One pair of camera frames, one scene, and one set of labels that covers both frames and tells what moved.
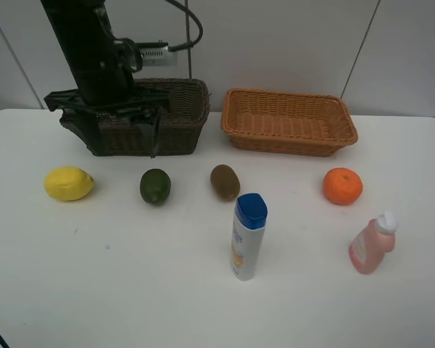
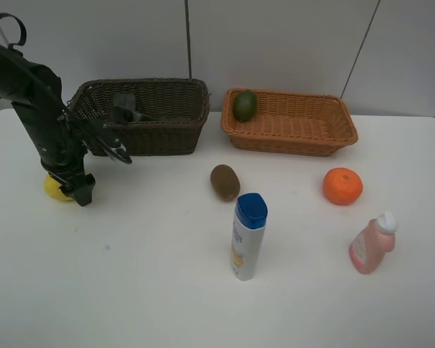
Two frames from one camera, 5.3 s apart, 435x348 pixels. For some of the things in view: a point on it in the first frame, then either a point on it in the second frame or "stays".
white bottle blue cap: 248,233 stays
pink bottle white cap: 369,246 stays
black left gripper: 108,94 to 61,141
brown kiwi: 225,180 stays
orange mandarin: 342,185 stays
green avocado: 155,186 to 244,106
